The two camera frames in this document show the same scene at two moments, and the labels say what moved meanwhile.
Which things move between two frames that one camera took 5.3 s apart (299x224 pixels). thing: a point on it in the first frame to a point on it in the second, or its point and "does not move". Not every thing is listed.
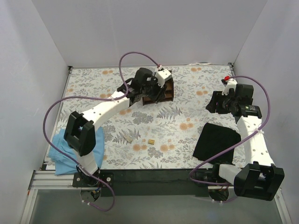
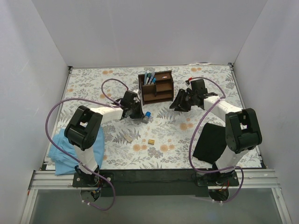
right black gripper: x=216 y=102 to x=184 y=99
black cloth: x=213 y=139 does not move
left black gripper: x=156 y=91 to x=136 y=112
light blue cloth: x=64 y=165 does not move
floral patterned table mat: x=157 y=136 does not move
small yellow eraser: x=151 y=141 does not move
